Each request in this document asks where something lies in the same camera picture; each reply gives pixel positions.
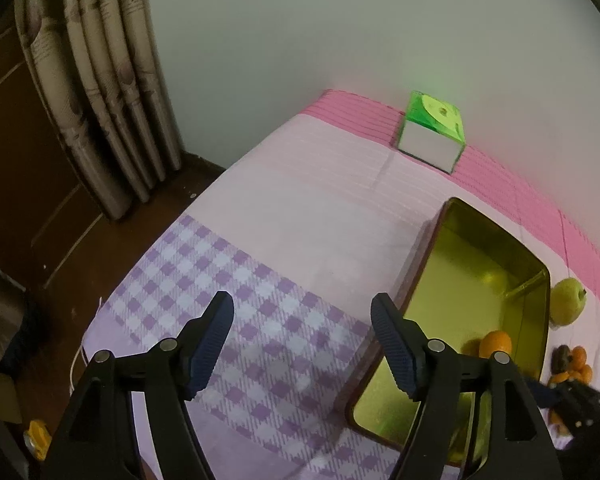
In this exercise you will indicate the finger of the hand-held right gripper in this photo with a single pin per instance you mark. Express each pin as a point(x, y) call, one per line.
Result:
point(580, 402)

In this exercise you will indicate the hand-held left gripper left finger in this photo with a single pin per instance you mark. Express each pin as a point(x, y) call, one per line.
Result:
point(212, 341)

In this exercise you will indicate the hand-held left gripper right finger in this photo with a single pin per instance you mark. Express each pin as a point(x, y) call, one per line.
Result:
point(394, 345)

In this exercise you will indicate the orange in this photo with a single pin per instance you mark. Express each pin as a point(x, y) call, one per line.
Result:
point(585, 374)
point(496, 344)
point(579, 356)
point(557, 422)

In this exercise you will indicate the maroon and gold tin box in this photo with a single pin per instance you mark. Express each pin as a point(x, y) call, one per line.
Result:
point(472, 265)

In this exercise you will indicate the dark round fruit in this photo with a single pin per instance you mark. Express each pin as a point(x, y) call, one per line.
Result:
point(561, 357)

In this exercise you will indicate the green pear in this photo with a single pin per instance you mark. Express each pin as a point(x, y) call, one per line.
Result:
point(567, 302)

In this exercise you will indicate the pink and purple checked blanket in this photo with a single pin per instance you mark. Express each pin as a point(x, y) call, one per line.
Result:
point(290, 230)

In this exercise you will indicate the small yellow object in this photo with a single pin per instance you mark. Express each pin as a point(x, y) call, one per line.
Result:
point(37, 437)

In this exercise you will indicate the green tissue box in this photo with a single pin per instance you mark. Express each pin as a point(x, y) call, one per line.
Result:
point(427, 145)

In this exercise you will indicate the brown wooden door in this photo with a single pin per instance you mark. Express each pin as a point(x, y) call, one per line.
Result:
point(25, 170)

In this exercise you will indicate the beige patterned curtain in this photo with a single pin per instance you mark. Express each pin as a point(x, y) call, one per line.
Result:
point(105, 85)

